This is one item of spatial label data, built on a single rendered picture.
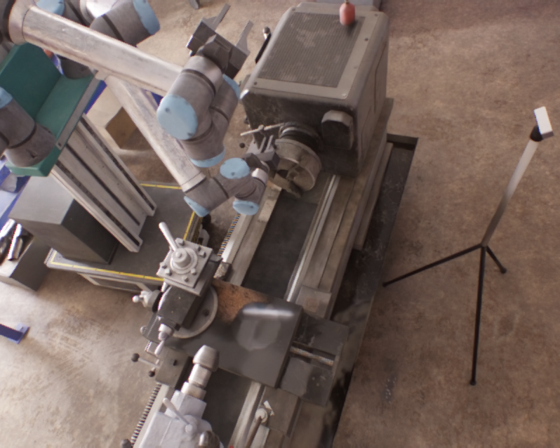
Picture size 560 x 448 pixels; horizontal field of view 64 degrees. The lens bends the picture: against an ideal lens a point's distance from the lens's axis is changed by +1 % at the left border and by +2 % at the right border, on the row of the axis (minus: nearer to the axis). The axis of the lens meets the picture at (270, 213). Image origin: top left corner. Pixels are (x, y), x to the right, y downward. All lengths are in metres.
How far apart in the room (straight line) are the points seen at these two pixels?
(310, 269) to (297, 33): 1.03
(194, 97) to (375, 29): 1.21
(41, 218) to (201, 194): 1.33
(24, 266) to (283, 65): 2.26
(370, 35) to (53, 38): 1.25
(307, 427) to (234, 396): 0.42
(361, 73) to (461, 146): 1.63
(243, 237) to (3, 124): 1.03
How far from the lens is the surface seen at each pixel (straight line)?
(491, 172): 3.25
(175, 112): 0.95
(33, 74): 2.11
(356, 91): 1.79
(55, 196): 2.64
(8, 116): 1.80
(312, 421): 2.19
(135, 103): 1.44
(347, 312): 2.29
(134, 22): 1.48
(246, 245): 2.01
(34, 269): 3.47
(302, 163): 1.74
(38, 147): 1.88
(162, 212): 2.93
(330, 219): 2.01
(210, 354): 1.57
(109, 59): 1.18
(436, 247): 2.90
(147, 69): 1.15
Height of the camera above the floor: 2.57
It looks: 57 degrees down
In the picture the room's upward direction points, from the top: 20 degrees counter-clockwise
